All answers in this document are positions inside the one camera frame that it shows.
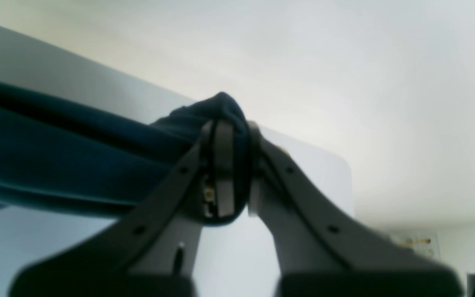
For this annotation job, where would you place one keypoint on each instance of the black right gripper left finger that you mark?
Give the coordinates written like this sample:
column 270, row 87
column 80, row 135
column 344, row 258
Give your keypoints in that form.
column 151, row 251

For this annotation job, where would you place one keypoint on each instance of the dark blue T-shirt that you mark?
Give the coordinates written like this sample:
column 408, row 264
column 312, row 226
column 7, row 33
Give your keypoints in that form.
column 56, row 155

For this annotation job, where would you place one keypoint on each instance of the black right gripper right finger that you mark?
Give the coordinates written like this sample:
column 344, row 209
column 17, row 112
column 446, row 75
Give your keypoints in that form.
column 323, row 252

